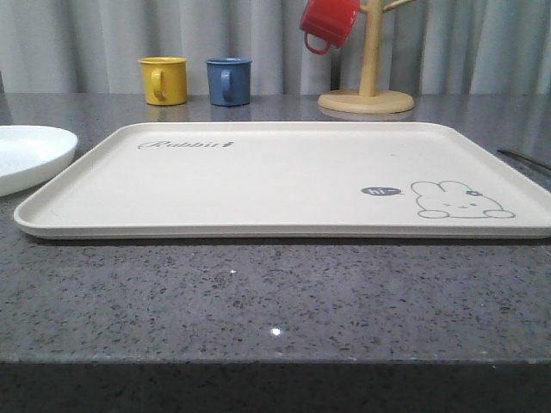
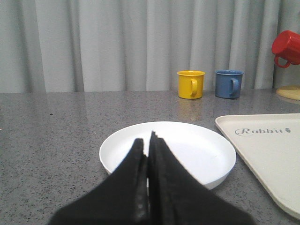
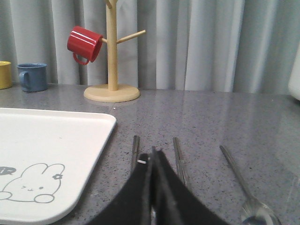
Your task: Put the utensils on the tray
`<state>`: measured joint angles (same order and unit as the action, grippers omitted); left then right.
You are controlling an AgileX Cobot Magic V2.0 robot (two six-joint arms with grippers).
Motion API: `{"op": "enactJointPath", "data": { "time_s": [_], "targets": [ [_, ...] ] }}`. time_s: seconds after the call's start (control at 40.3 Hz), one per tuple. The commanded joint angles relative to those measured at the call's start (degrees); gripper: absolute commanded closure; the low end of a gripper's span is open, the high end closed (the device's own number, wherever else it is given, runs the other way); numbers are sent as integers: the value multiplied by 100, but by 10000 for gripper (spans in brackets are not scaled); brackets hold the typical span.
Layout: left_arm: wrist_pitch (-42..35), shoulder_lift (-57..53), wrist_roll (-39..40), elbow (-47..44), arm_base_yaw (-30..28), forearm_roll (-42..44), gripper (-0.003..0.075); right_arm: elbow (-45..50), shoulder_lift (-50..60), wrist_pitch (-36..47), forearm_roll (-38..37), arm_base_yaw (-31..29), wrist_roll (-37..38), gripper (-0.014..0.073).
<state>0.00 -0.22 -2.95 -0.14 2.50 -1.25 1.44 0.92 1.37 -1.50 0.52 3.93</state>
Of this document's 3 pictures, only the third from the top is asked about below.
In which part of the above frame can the silver metal spoon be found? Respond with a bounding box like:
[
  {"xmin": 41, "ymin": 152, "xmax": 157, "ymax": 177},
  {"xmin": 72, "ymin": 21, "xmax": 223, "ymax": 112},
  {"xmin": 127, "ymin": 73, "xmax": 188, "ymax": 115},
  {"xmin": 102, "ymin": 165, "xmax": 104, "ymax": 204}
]
[{"xmin": 219, "ymin": 145, "xmax": 282, "ymax": 225}]

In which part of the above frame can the cream bunny serving tray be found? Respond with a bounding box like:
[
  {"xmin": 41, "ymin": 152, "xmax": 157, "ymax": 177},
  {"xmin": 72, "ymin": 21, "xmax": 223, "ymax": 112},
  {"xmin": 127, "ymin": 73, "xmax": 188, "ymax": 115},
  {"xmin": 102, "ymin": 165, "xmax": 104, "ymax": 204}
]
[{"xmin": 0, "ymin": 108, "xmax": 116, "ymax": 225}]

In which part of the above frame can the red enamel mug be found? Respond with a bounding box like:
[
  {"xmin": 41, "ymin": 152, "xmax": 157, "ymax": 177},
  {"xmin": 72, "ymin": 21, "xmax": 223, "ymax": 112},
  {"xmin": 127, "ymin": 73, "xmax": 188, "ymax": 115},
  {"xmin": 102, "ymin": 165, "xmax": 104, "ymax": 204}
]
[{"xmin": 67, "ymin": 26, "xmax": 103, "ymax": 65}]

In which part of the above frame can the blue enamel mug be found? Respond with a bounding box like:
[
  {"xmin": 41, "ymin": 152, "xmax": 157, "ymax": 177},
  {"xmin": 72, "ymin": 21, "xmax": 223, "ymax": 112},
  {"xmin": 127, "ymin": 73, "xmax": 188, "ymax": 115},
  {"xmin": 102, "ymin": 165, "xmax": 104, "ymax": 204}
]
[{"xmin": 17, "ymin": 63, "xmax": 48, "ymax": 92}]

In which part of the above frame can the wooden mug tree stand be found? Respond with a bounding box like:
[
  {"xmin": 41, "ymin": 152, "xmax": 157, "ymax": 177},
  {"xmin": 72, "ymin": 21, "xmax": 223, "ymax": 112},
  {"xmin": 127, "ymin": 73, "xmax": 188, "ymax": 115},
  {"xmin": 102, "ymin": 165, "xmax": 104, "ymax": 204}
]
[{"xmin": 84, "ymin": 0, "xmax": 146, "ymax": 103}]

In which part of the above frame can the yellow enamel mug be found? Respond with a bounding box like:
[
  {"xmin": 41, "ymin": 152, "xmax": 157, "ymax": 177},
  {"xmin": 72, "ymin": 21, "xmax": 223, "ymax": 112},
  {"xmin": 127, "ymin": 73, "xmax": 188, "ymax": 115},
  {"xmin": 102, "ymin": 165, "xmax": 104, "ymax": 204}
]
[{"xmin": 0, "ymin": 61, "xmax": 12, "ymax": 90}]

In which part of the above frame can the grey curtain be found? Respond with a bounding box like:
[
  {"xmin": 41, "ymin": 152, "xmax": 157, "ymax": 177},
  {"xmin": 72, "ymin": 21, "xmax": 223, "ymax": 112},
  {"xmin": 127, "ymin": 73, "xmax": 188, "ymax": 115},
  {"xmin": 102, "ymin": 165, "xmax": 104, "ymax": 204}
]
[{"xmin": 0, "ymin": 0, "xmax": 300, "ymax": 94}]

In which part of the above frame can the white appliance at right edge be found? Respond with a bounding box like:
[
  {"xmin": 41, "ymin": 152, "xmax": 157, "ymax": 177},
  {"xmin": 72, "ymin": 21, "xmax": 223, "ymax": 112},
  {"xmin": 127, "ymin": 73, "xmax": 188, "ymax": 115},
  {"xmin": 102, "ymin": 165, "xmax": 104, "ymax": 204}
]
[{"xmin": 288, "ymin": 45, "xmax": 300, "ymax": 100}]

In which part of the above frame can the silver chopstick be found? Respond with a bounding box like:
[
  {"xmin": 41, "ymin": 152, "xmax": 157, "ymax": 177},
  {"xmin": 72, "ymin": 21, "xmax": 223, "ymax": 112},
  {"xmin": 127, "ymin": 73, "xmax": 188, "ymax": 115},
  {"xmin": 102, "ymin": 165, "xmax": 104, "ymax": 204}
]
[{"xmin": 173, "ymin": 137, "xmax": 188, "ymax": 187}]

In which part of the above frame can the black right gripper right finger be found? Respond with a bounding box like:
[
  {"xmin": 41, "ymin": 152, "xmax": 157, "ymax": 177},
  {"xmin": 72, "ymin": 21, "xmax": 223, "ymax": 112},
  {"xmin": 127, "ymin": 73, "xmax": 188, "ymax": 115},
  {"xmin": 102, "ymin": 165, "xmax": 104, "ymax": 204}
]
[{"xmin": 152, "ymin": 150, "xmax": 228, "ymax": 225}]

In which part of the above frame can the silver metal fork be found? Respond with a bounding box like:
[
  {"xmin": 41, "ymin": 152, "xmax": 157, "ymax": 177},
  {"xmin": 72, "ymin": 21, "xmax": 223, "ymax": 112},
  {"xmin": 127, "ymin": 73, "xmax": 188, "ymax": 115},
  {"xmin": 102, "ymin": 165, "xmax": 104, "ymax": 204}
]
[{"xmin": 130, "ymin": 135, "xmax": 140, "ymax": 173}]

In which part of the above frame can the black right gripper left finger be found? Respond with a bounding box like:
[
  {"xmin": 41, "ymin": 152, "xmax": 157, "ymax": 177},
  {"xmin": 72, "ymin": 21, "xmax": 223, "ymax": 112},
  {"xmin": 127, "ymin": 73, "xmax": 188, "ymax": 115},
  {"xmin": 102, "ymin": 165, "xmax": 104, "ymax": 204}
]
[{"xmin": 89, "ymin": 153, "xmax": 152, "ymax": 225}]

